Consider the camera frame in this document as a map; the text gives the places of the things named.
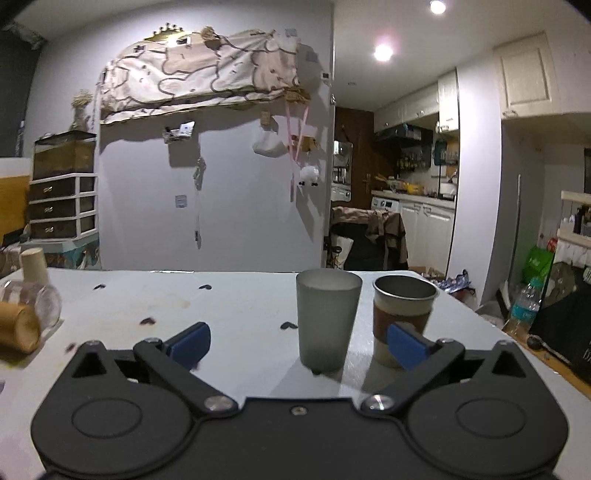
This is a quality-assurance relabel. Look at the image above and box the dark grey plastic cup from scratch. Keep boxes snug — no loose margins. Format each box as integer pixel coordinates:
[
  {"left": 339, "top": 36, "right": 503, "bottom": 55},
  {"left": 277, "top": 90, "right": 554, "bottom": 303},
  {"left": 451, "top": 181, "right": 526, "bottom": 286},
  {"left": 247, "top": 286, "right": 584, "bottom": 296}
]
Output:
[{"left": 295, "top": 268, "right": 363, "bottom": 373}]

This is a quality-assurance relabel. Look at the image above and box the brown sleeve coffee cup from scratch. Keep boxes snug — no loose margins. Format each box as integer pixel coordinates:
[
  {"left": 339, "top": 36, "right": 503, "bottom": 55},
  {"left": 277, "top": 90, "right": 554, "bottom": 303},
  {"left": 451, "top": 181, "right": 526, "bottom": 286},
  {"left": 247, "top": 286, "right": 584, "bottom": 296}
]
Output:
[{"left": 373, "top": 273, "right": 438, "bottom": 368}]

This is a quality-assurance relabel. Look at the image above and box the brown kraft paper cup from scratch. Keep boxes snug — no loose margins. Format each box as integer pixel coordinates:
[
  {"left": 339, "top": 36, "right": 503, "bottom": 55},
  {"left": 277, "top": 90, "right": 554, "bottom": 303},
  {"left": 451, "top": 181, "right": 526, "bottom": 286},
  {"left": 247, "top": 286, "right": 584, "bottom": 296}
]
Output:
[{"left": 0, "top": 302, "right": 41, "bottom": 354}]

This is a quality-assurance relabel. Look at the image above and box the beige paper cup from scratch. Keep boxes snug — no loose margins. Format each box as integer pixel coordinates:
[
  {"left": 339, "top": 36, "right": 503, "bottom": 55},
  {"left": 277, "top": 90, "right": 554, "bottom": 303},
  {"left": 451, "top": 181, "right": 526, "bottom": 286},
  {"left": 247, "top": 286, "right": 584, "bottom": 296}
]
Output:
[{"left": 19, "top": 247, "right": 50, "bottom": 285}]

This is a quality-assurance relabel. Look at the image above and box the plastic water bottle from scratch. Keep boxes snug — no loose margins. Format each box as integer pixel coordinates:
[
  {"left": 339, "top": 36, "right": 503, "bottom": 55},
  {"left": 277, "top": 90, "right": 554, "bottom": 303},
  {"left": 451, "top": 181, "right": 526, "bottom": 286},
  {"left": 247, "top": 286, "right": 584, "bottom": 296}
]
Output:
[{"left": 503, "top": 277, "right": 544, "bottom": 341}]

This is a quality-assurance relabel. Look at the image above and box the chair with draped cloth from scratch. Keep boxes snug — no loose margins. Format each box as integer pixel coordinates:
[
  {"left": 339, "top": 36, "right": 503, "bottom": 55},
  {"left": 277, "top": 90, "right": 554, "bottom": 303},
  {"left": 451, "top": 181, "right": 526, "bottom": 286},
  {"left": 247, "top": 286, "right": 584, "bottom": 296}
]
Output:
[{"left": 329, "top": 206, "right": 409, "bottom": 271}]

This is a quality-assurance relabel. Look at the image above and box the clear glass with brown band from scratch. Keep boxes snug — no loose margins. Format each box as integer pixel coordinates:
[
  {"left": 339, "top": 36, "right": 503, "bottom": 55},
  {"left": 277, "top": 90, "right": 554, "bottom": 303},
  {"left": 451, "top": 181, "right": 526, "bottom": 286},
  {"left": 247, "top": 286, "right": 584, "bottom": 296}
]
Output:
[{"left": 1, "top": 280, "right": 62, "bottom": 330}]

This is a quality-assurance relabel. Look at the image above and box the white kitchen counter cabinet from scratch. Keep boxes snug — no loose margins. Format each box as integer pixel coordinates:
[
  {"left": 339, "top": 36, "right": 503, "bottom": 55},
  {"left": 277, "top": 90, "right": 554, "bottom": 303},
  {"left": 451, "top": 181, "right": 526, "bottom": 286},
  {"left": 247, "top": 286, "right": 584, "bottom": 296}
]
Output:
[{"left": 372, "top": 190, "right": 456, "bottom": 274}]

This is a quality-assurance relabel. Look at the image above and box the green plastic bag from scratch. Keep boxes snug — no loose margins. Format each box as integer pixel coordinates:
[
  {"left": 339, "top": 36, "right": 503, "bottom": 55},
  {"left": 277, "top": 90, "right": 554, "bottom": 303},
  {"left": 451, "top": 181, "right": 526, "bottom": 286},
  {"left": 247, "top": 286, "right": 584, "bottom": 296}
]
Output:
[{"left": 521, "top": 246, "right": 554, "bottom": 284}]

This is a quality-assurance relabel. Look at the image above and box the white drawer cabinet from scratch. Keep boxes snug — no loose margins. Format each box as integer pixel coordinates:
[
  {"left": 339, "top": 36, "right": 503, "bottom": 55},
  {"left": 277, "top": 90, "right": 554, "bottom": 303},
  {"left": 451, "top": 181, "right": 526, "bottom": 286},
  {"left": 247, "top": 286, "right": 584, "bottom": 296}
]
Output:
[{"left": 28, "top": 173, "right": 98, "bottom": 241}]

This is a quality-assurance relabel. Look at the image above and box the white plush toy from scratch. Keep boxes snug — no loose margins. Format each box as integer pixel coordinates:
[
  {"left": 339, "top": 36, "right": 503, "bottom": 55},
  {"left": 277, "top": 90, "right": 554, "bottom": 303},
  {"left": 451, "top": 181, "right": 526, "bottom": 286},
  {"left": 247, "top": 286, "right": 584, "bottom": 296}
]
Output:
[{"left": 297, "top": 165, "right": 321, "bottom": 187}]

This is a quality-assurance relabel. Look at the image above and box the glass fish tank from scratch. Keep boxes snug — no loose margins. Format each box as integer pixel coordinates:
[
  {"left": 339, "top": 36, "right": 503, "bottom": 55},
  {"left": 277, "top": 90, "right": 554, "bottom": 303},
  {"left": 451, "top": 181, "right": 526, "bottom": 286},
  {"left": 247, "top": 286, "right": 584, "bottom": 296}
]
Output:
[{"left": 32, "top": 130, "right": 97, "bottom": 180}]

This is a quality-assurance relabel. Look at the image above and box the white hanging bag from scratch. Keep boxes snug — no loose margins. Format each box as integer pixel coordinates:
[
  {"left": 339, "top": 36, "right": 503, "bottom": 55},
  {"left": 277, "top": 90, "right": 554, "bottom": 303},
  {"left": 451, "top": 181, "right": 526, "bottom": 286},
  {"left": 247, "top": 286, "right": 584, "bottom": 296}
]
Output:
[{"left": 252, "top": 126, "right": 287, "bottom": 158}]

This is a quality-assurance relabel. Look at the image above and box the dried flower vase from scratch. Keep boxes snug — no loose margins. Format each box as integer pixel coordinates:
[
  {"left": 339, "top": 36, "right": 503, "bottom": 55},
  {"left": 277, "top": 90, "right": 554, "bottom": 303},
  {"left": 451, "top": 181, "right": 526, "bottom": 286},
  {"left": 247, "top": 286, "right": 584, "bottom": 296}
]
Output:
[{"left": 70, "top": 90, "right": 93, "bottom": 132}]

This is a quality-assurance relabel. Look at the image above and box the wall socket plate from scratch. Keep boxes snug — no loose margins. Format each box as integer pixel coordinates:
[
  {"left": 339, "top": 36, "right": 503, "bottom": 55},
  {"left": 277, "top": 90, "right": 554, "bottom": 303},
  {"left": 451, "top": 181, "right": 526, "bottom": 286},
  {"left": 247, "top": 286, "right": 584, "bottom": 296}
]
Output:
[{"left": 175, "top": 195, "right": 187, "bottom": 209}]

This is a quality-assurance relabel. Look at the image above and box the patterned cloth on wall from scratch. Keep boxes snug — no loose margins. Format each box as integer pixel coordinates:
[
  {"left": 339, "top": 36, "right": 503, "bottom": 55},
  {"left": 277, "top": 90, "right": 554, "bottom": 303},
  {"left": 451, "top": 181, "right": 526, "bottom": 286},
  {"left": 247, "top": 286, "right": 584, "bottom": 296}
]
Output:
[{"left": 100, "top": 27, "right": 310, "bottom": 125}]

